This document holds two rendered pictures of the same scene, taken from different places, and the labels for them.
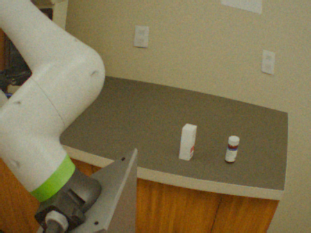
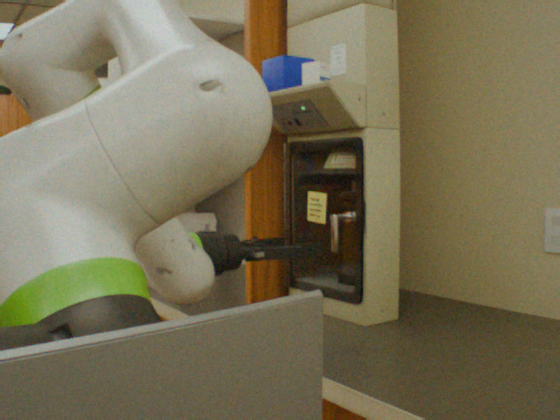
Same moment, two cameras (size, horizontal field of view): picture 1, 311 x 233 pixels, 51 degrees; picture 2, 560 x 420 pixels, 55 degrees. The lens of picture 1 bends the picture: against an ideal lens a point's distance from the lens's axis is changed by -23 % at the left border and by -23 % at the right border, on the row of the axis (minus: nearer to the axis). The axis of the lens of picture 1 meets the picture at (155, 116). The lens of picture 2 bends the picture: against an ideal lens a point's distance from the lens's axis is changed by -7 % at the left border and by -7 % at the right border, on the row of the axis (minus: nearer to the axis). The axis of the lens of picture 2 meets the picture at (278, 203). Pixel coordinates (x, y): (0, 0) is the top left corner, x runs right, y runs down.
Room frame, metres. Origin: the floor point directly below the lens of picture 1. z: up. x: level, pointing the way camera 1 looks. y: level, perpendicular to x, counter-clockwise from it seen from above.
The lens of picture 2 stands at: (0.33, -0.21, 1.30)
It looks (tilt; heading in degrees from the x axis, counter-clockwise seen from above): 3 degrees down; 39
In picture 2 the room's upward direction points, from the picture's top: straight up
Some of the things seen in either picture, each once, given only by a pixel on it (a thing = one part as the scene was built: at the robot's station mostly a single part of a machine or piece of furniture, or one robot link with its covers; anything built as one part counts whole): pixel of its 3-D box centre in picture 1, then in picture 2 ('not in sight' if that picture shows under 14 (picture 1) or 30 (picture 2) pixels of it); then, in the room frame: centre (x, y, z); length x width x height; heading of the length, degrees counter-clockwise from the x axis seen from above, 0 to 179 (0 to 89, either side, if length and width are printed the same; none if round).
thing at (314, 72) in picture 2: not in sight; (316, 76); (1.48, 0.59, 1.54); 0.05 x 0.05 x 0.06; 1
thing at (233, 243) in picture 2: (3, 82); (237, 251); (1.21, 0.61, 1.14); 0.09 x 0.08 x 0.07; 164
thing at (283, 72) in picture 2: not in sight; (288, 76); (1.51, 0.70, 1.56); 0.10 x 0.10 x 0.09; 73
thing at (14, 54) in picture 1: (26, 48); (321, 218); (1.54, 0.62, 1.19); 0.30 x 0.01 x 0.40; 73
